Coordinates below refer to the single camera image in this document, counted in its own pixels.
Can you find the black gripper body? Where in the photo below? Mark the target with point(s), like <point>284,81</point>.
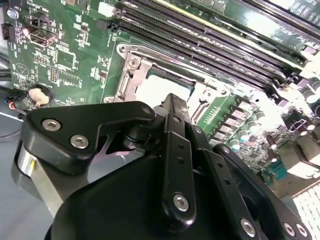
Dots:
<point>112,212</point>

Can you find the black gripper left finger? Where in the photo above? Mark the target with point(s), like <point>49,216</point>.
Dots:
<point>62,150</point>

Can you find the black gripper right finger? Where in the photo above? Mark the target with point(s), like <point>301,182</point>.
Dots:
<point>225,170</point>

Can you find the metal socket cover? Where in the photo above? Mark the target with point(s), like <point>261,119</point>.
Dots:
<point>138,80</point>

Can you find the metal locking lever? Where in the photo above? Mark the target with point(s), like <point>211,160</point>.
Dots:
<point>155,57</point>

